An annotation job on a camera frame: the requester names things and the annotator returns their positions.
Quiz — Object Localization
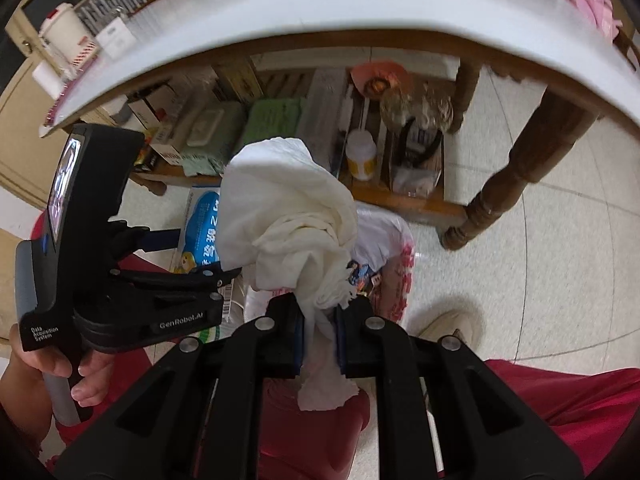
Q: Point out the white paper roll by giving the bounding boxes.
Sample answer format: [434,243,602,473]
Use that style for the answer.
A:
[32,57,68,98]

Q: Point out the white red-printed plastic bag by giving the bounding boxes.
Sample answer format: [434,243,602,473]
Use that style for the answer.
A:
[242,205,416,326]

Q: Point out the white bottle yellow label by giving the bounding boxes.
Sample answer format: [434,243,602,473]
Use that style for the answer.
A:
[345,129,378,181]

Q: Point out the person's beige shoe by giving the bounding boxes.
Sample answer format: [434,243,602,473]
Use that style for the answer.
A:
[417,310,486,361]

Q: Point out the glass jar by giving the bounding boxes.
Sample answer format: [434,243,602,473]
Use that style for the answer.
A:
[379,82,453,128]

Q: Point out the white tissue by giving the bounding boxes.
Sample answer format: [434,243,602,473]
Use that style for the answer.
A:
[218,136,361,413]

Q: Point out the pale green wet wipes pack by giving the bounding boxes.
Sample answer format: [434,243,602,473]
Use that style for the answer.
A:
[172,100,248,176]

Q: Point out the wooden slatted table shelf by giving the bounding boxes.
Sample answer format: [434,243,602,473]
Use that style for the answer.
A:
[127,60,468,226]

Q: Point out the cream wooden door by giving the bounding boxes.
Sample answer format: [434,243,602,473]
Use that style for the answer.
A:
[0,0,66,201]

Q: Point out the brown wooden table leg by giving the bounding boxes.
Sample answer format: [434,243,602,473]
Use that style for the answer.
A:
[440,95,598,251]
[445,57,483,133]

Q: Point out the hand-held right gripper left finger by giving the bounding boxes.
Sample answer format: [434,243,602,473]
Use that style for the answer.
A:
[52,294,306,480]

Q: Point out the blue and white medicine box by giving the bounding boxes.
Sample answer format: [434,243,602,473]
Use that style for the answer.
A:
[169,185,232,277]

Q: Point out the pink plastic object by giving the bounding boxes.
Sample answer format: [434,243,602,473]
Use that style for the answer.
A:
[350,60,411,96]

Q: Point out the clear plastic container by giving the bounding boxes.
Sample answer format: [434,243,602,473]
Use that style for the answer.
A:
[390,117,446,196]

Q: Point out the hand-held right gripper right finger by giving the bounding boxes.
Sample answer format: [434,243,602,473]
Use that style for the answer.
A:
[334,296,586,480]

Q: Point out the person's red pants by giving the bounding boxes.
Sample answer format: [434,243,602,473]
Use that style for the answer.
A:
[30,210,640,480]

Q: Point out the black yellow small box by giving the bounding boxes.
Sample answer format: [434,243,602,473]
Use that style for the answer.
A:
[132,135,161,171]

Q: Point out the person's left hand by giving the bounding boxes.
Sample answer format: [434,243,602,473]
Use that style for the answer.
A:
[0,329,116,449]

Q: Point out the white and black box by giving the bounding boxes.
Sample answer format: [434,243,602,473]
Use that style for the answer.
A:
[127,85,178,128]

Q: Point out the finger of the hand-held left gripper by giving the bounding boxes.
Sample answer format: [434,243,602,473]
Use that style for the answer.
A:
[106,219,183,262]
[109,265,243,295]

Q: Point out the grey radiator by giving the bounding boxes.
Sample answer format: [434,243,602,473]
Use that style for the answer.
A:
[75,0,148,33]

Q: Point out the white red-printed paper cup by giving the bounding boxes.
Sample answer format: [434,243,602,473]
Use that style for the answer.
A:
[39,2,98,66]

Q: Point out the small white carton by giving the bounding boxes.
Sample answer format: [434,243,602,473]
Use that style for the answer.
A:
[95,20,138,58]

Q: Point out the green towel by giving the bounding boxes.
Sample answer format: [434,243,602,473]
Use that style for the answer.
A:
[235,97,306,153]

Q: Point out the brown printed box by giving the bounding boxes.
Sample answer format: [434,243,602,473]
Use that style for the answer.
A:
[215,57,261,101]

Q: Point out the pink plastic bag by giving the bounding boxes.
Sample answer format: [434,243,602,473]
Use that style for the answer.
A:
[565,0,616,36]

